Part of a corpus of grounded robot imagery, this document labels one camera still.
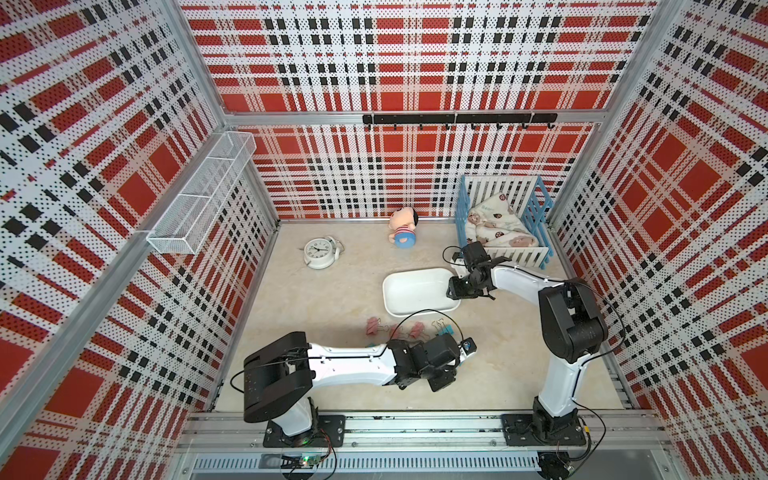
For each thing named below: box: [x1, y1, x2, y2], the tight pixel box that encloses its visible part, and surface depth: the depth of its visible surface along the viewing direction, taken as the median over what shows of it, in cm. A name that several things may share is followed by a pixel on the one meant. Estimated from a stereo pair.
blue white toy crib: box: [455, 175, 554, 270], surface depth 113 cm
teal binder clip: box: [432, 318, 455, 336], surface depth 91 cm
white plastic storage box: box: [382, 268, 461, 317], surface depth 100 cm
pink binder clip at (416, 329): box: [410, 321, 425, 339], surface depth 92 cm
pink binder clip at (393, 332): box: [388, 323, 401, 339], surface depth 92 cm
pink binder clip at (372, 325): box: [366, 316, 379, 335], surface depth 92 cm
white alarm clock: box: [304, 235, 345, 270], surface depth 108 cm
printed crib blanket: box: [466, 192, 539, 248], surface depth 117 cm
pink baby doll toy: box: [388, 207, 418, 249], surface depth 113 cm
